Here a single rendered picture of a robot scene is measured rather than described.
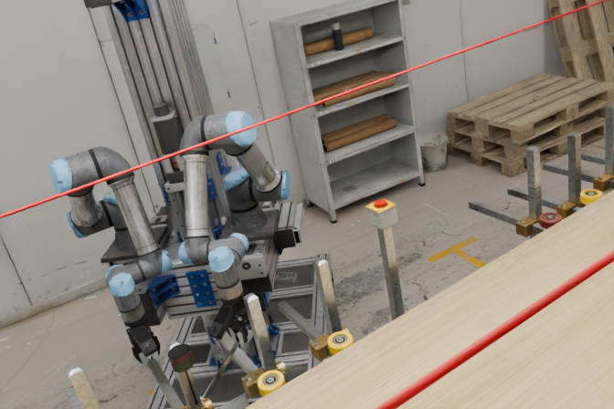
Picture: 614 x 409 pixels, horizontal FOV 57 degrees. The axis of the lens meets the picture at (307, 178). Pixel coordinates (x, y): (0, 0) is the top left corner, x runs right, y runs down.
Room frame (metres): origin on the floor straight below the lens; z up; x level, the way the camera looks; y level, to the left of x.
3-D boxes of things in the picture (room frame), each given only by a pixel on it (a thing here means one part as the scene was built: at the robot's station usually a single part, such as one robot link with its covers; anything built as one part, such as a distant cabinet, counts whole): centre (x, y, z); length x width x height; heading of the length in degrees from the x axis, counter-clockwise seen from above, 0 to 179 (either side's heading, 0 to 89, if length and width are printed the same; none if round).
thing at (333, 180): (4.33, -0.46, 0.78); 0.90 x 0.45 x 1.55; 113
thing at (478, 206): (2.07, -0.80, 0.83); 0.43 x 0.03 x 0.04; 27
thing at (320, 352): (1.54, 0.03, 0.82); 0.13 x 0.06 x 0.05; 117
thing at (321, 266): (1.55, 0.01, 0.90); 0.03 x 0.03 x 0.48; 27
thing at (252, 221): (2.10, 0.27, 1.09); 0.15 x 0.15 x 0.10
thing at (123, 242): (2.16, 0.76, 1.09); 0.15 x 0.15 x 0.10
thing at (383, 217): (1.67, -0.22, 1.18); 0.07 x 0.07 x 0.08; 27
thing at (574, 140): (2.12, -1.10, 0.90); 0.03 x 0.03 x 0.48; 27
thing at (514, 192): (2.19, -1.02, 0.80); 0.43 x 0.03 x 0.04; 27
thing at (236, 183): (2.10, 0.26, 1.21); 0.13 x 0.12 x 0.14; 73
